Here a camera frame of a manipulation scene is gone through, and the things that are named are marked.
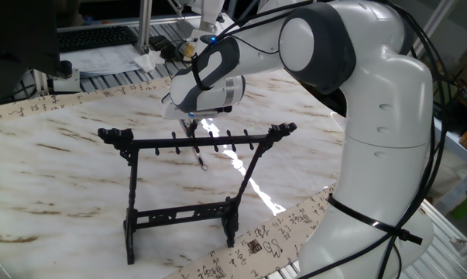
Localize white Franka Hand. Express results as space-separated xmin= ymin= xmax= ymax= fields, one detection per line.
xmin=163 ymin=102 xmax=221 ymax=139

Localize brown calligraphy brush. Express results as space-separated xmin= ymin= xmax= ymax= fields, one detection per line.
xmin=185 ymin=122 xmax=209 ymax=172

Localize black wooden pen rack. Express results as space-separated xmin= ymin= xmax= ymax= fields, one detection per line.
xmin=97 ymin=122 xmax=298 ymax=266

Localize white tissue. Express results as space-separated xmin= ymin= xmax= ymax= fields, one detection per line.
xmin=134 ymin=49 xmax=167 ymax=74

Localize printed paper stack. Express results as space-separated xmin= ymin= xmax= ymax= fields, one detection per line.
xmin=59 ymin=43 xmax=147 ymax=78

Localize white plastic stand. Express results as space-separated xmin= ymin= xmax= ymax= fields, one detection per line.
xmin=177 ymin=0 xmax=227 ymax=35

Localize black computer keyboard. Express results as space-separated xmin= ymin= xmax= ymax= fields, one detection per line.
xmin=57 ymin=25 xmax=139 ymax=54

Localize glossy marble pattern sheet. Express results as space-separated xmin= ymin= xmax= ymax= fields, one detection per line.
xmin=0 ymin=69 xmax=354 ymax=279

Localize beige calligraphy paper scroll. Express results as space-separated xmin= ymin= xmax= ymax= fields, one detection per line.
xmin=0 ymin=75 xmax=338 ymax=279

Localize black computer monitor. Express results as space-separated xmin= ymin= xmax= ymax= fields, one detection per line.
xmin=0 ymin=0 xmax=62 ymax=100

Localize grey blue shelf beam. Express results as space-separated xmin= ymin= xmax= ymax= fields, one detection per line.
xmin=434 ymin=115 xmax=467 ymax=216

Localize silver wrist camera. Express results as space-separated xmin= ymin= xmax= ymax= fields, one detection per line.
xmin=187 ymin=109 xmax=221 ymax=119

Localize aluminium frame post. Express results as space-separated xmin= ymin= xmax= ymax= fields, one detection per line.
xmin=137 ymin=0 xmax=153 ymax=54

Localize white bracket black knob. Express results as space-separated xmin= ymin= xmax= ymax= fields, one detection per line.
xmin=46 ymin=60 xmax=81 ymax=94

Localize black cable strap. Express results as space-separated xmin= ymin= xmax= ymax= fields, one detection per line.
xmin=326 ymin=192 xmax=424 ymax=246

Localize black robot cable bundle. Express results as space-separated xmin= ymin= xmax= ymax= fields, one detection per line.
xmin=190 ymin=0 xmax=453 ymax=279

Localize white slanted post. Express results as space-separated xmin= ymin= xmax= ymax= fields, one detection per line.
xmin=413 ymin=0 xmax=451 ymax=59

